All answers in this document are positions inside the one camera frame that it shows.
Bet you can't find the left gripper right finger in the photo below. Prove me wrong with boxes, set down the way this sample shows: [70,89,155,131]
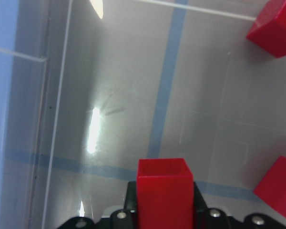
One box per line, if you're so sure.
[194,183,286,229]

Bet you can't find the clear plastic storage box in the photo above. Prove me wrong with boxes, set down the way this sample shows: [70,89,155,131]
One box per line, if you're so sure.
[0,0,286,229]

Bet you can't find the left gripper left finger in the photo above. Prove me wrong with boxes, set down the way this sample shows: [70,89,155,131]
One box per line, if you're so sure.
[59,181,138,229]

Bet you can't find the red block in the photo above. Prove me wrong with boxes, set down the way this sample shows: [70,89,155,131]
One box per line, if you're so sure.
[254,156,286,218]
[136,158,194,229]
[246,0,286,58]

